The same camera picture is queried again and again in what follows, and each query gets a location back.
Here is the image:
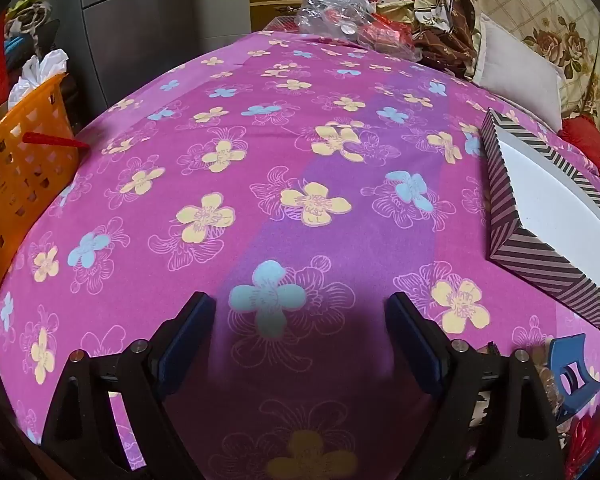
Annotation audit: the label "red plush toy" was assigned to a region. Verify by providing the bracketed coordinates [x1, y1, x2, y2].
[367, 0, 421, 23]

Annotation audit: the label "red frilled pillow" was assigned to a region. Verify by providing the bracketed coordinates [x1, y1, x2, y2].
[557, 115, 600, 186]

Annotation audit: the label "white plastic bag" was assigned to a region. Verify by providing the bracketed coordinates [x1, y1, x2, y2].
[7, 49, 71, 111]

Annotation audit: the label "beige floral quilt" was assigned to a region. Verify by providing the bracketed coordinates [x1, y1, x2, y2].
[415, 0, 600, 136]

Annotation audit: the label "red plastic packet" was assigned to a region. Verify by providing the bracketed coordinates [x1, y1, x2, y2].
[357, 17, 421, 61]

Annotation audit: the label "grey refrigerator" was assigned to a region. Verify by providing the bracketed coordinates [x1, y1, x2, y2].
[45, 0, 206, 111]

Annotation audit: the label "blue hair claw clip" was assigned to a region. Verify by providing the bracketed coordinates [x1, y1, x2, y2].
[547, 333, 600, 418]

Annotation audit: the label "white pillow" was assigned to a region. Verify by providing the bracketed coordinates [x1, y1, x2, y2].
[472, 12, 566, 131]

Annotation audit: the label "striped box with white foam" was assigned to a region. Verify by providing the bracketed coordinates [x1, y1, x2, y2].
[481, 108, 600, 343]

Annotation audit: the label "red hair bow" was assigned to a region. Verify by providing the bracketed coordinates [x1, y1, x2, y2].
[562, 400, 600, 480]

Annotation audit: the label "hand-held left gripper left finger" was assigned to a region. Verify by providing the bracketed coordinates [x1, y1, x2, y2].
[40, 291, 216, 480]

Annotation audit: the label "brown floral cloth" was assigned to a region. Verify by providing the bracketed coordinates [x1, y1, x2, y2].
[412, 0, 483, 78]

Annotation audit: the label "orange plastic basket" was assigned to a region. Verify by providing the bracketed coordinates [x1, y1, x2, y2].
[0, 72, 81, 313]

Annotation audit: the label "clear plastic bags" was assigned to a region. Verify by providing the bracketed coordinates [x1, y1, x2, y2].
[295, 0, 381, 43]

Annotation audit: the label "beige burlap hair bow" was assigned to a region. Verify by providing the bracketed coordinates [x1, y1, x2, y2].
[535, 360, 576, 433]

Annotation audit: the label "red plastic handle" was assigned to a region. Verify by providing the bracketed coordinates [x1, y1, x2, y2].
[22, 132, 91, 150]

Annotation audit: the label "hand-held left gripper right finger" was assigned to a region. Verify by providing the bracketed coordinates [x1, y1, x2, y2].
[384, 291, 567, 480]

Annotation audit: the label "pink floral bed sheet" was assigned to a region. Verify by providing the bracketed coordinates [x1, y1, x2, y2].
[0, 30, 600, 480]

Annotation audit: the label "pile of clothes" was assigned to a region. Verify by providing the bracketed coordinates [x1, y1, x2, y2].
[2, 0, 61, 73]

